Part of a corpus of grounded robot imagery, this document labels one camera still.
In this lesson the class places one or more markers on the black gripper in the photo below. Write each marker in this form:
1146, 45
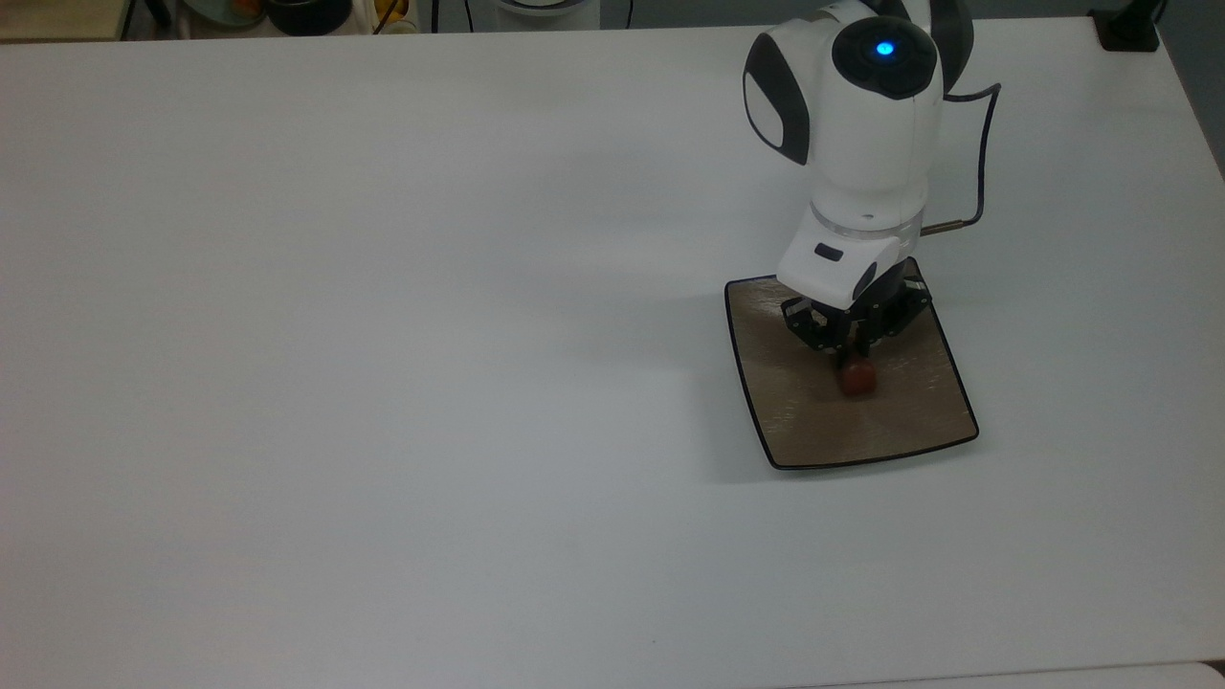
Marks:
876, 306

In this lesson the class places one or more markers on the small reddish-brown round food item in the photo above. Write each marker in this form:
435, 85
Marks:
858, 380

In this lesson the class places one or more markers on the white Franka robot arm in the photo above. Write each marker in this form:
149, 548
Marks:
861, 124

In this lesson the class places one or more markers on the brown square ceramic plate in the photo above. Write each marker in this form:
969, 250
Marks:
861, 431

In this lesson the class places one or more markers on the white round base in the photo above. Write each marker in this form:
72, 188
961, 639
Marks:
545, 10

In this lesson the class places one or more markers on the yellow food item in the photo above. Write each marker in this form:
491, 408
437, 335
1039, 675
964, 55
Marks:
394, 13

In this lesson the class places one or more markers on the light ceramic bowl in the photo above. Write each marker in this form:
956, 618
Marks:
225, 10

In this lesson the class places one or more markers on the black bowl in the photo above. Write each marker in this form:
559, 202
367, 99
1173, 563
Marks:
308, 14

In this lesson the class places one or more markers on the wooden board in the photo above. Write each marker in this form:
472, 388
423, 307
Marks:
62, 17

